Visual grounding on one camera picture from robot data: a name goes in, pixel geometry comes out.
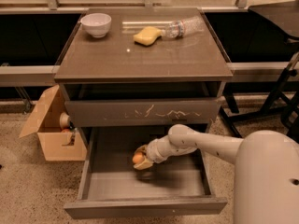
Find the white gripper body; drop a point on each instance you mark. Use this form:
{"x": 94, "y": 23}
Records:
{"x": 153, "y": 152}

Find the orange fruit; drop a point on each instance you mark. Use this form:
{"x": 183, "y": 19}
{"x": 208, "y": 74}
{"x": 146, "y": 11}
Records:
{"x": 137, "y": 158}

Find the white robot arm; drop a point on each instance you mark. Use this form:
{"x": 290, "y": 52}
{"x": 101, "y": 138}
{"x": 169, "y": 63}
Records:
{"x": 266, "y": 164}

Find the scratched grey top drawer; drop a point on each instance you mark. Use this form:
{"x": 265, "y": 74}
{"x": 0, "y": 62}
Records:
{"x": 141, "y": 112}

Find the open grey middle drawer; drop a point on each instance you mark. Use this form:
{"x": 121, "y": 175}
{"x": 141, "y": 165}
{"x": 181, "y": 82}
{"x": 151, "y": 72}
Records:
{"x": 111, "y": 187}

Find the grey drawer cabinet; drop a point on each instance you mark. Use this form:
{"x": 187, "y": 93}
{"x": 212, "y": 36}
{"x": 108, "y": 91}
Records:
{"x": 119, "y": 87}

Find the tape roll in box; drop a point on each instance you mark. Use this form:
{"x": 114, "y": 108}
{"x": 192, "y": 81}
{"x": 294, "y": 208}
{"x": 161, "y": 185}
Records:
{"x": 64, "y": 121}

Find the cardboard box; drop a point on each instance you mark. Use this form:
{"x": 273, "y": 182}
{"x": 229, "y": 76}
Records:
{"x": 56, "y": 144}

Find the yellow sponge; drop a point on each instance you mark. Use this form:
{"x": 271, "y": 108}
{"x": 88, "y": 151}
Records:
{"x": 147, "y": 36}

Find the clear plastic water bottle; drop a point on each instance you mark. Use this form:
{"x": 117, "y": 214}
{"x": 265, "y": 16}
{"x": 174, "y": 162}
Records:
{"x": 180, "y": 28}

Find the white ceramic bowl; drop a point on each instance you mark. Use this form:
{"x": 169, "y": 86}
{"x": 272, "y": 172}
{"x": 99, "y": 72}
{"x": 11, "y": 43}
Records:
{"x": 96, "y": 24}

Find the metal window railing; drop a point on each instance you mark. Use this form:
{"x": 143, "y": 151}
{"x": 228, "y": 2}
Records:
{"x": 28, "y": 73}

